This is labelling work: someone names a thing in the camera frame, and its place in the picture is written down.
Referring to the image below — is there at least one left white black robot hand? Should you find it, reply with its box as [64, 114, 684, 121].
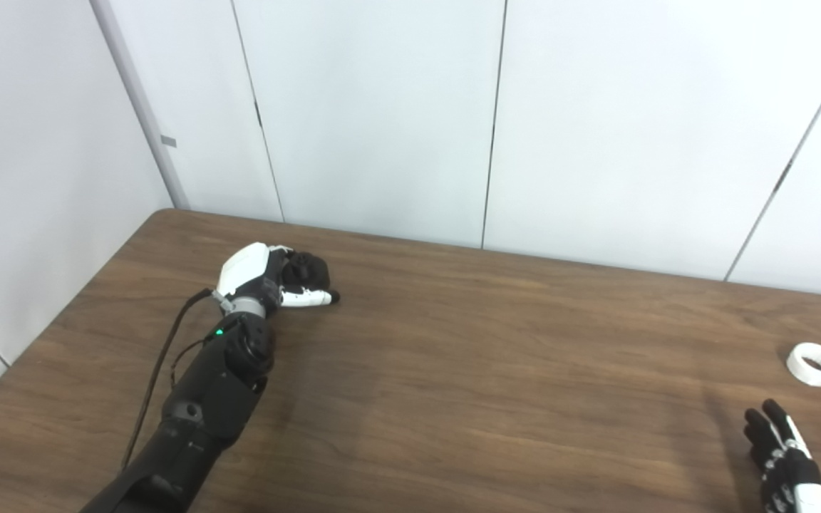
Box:
[212, 242, 341, 309]

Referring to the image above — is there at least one grey wall corner post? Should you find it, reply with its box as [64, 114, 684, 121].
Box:
[89, 0, 191, 210]

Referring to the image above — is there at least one white ring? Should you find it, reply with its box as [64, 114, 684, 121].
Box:
[786, 342, 821, 388]

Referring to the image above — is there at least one round black part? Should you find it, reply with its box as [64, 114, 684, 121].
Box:
[283, 251, 331, 291]

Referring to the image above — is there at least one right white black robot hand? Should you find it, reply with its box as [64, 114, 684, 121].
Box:
[743, 398, 821, 513]

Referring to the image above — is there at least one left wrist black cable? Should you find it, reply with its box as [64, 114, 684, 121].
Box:
[120, 288, 230, 472]

